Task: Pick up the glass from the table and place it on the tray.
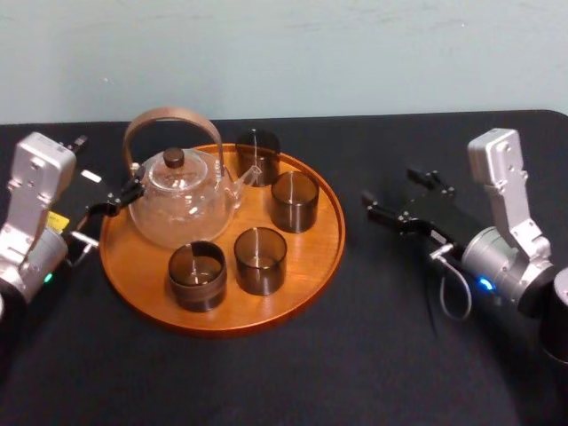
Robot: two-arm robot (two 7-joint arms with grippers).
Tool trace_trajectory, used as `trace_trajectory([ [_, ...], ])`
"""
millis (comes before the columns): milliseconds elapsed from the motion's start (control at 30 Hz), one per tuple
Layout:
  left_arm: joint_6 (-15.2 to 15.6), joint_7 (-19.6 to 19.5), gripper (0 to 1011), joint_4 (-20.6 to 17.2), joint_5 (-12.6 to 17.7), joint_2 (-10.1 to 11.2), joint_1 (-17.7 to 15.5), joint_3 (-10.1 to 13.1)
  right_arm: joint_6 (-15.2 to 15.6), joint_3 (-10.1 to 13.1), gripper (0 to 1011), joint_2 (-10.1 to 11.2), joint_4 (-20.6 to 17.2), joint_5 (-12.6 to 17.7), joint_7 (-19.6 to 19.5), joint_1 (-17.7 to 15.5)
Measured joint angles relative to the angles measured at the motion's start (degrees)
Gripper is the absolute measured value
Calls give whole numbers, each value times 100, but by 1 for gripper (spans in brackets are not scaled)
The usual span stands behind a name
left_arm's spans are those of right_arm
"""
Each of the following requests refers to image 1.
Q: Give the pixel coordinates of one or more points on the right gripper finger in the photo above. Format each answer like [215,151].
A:
[435,182]
[385,215]

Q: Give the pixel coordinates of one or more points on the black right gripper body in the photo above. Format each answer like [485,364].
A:
[439,217]

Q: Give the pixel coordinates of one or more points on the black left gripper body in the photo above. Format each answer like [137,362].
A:
[82,195]

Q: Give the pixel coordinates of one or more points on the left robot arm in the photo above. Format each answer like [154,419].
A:
[33,177]

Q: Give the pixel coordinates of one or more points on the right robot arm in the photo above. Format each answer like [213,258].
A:
[506,222]

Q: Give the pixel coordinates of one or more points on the round wooden tray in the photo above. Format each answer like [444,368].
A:
[142,284]

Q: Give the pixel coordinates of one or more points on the glass teapot lid, brown knob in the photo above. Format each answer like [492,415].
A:
[174,159]

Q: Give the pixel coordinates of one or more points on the smoky glass cup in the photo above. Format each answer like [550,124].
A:
[295,217]
[262,171]
[259,277]
[197,297]

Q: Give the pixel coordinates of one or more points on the black table cloth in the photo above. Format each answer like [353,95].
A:
[355,364]

